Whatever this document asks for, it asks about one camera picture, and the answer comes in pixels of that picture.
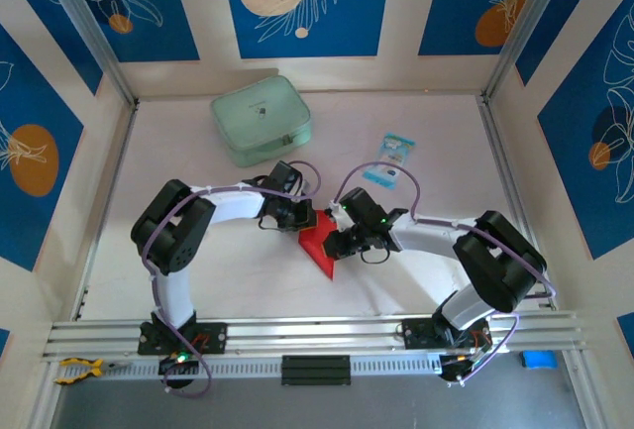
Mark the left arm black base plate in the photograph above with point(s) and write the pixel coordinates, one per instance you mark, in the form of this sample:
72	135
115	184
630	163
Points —
213	337

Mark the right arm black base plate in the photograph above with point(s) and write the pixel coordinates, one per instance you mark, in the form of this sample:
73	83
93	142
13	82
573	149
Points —
418	334

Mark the aluminium cross rail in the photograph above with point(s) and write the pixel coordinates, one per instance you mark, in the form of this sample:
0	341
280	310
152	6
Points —
317	332

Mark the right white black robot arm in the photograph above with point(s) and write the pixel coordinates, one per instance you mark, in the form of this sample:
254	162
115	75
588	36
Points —
500	265

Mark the red square paper sheet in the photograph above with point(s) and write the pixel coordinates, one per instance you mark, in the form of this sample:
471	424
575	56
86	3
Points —
317	250

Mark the mint green zip pouch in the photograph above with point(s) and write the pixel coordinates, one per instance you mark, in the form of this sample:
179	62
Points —
257	117

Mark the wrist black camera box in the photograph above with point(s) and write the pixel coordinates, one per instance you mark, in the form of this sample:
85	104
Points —
364	208
283	179

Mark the small blue block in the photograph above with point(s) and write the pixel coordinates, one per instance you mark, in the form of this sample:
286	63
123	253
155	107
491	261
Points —
539	359

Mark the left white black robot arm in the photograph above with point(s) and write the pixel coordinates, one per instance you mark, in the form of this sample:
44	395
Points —
171	241

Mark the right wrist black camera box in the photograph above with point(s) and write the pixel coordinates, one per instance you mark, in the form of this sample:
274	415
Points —
364	208

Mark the aluminium side rail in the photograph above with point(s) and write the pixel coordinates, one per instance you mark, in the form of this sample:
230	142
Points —
110	201
507	176

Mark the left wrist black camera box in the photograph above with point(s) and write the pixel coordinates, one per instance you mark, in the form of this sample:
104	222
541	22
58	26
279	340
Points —
283	179

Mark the aluminium frame post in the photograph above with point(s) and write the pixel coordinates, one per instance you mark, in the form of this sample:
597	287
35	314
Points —
520	28
94	28

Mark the blue white snack packet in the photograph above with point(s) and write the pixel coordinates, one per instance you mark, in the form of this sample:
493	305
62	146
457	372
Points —
391	151

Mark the black ribbed bracket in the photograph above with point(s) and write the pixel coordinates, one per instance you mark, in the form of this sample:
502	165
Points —
316	370

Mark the small black controller board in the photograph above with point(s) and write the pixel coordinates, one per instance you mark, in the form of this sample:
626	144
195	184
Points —
460	367
178	372

